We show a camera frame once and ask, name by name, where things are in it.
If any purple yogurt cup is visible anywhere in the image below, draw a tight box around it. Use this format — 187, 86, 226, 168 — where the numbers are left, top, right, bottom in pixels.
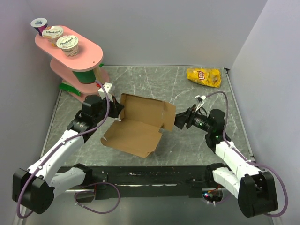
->
30, 18, 48, 36

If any orange Chobani yogurt cup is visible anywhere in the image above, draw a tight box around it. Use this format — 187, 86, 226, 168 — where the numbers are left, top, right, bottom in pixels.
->
42, 25, 63, 46

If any brown cardboard box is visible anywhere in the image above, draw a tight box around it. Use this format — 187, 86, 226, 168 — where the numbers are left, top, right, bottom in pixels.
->
101, 93, 176, 158

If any pink tiered shelf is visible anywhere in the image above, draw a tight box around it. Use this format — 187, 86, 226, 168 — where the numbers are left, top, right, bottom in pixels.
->
35, 26, 104, 102

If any white Chobani yogurt cup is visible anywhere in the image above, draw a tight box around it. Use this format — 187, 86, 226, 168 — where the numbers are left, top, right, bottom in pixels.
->
56, 35, 79, 57

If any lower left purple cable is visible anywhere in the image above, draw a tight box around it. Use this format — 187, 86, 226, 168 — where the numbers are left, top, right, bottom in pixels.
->
74, 182, 121, 214

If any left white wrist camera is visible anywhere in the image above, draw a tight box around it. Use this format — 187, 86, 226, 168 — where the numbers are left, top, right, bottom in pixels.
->
98, 82, 114, 101

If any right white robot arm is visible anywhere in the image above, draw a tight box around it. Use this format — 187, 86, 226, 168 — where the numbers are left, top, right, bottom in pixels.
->
174, 105, 278, 218

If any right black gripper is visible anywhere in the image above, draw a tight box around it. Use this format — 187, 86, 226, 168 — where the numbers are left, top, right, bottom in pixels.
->
168, 104, 212, 133

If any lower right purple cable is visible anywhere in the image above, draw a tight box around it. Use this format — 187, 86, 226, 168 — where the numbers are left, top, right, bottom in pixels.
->
206, 187, 233, 207

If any yellow chips bag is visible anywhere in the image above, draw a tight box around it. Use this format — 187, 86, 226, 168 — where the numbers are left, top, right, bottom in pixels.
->
186, 68, 222, 88

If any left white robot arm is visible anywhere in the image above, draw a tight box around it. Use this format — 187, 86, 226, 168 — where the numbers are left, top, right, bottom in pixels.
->
12, 95, 124, 218

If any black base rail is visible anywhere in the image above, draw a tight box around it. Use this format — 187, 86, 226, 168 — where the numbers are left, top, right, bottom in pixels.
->
67, 163, 224, 200

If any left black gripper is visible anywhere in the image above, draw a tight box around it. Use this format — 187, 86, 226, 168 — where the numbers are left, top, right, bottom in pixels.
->
93, 94, 124, 123

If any purple cable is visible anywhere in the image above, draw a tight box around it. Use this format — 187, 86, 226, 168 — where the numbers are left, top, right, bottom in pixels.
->
206, 187, 233, 207
205, 91, 288, 217
74, 182, 121, 214
16, 80, 111, 219

